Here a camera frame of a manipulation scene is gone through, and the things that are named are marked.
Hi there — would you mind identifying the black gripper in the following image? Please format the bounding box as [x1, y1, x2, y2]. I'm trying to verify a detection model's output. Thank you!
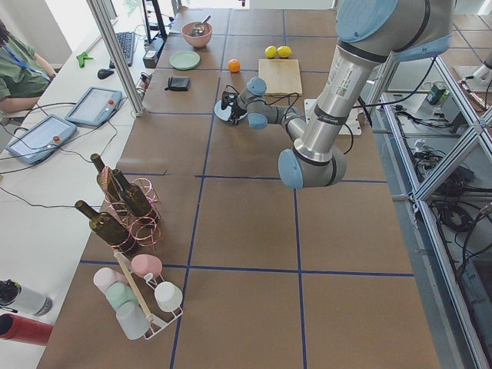
[229, 97, 247, 125]

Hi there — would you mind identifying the light blue plate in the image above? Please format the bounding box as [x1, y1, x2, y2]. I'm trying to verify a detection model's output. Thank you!
[214, 100, 247, 124]

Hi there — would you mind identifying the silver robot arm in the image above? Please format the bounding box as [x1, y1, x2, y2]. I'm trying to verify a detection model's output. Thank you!
[228, 1, 456, 189]

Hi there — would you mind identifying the light green plate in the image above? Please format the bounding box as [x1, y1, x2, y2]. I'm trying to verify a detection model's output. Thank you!
[169, 51, 201, 71]

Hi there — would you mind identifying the orange fruit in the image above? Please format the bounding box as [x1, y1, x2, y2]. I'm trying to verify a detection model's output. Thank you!
[228, 58, 241, 73]

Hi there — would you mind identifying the wooden cutting board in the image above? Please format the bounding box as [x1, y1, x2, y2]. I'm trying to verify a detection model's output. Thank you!
[258, 58, 303, 95]

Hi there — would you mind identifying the yellow lemon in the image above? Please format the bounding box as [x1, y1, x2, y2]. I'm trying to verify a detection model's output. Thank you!
[264, 45, 278, 59]
[277, 45, 292, 58]

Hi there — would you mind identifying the dark grey folded cloth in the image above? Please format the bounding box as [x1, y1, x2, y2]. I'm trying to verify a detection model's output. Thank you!
[165, 76, 191, 91]

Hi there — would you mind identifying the pink bowl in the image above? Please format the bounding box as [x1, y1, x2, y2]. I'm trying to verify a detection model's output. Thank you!
[181, 22, 212, 48]

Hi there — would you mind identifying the metal ice scoop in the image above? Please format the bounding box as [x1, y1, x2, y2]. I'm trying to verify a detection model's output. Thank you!
[188, 15, 211, 37]

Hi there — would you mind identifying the black computer monitor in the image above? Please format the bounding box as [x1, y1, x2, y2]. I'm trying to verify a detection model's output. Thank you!
[140, 0, 170, 47]

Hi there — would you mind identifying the black keyboard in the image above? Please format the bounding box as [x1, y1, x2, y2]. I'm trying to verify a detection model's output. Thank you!
[115, 32, 136, 67]

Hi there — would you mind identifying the dark wine bottle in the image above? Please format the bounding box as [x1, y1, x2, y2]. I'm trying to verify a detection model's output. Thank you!
[111, 168, 157, 219]
[75, 200, 135, 252]
[90, 153, 128, 219]

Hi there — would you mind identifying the black computer mouse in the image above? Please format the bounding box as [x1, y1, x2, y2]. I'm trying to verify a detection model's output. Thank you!
[97, 68, 115, 80]

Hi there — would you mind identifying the blue teach pendant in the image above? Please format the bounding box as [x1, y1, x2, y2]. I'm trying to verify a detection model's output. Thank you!
[6, 115, 77, 165]
[65, 86, 122, 127]

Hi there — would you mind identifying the pink cup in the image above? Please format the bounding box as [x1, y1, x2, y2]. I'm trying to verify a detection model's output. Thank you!
[93, 268, 128, 294]
[131, 254, 163, 278]

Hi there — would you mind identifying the white cup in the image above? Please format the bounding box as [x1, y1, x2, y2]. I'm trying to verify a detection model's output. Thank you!
[155, 281, 183, 312]

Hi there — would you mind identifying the person in green shirt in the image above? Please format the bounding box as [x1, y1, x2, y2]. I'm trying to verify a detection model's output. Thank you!
[1, 22, 57, 114]

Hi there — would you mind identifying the mint green cup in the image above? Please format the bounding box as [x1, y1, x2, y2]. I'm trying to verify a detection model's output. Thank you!
[105, 282, 138, 311]

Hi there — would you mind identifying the grey blue cup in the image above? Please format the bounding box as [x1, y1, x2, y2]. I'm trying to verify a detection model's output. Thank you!
[116, 301, 151, 340]

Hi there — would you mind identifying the grey water bottle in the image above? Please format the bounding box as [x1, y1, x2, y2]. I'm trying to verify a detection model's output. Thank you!
[1, 280, 52, 316]

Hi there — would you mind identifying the red bottle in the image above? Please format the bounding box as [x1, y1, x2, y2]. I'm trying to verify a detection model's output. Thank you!
[1, 314, 53, 346]

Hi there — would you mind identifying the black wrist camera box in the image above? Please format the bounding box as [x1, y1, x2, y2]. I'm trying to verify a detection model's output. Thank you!
[221, 91, 238, 110]

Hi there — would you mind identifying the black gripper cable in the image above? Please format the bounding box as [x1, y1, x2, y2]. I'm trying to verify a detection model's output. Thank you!
[224, 84, 374, 155]

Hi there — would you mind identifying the copper wire bottle rack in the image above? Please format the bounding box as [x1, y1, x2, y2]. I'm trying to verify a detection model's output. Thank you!
[96, 165, 163, 251]

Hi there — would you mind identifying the aluminium frame post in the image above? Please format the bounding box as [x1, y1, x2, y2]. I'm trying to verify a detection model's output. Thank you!
[86, 0, 144, 117]

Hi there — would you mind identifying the white wire cup rack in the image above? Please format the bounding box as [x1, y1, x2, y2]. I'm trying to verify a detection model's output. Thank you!
[114, 251, 183, 341]

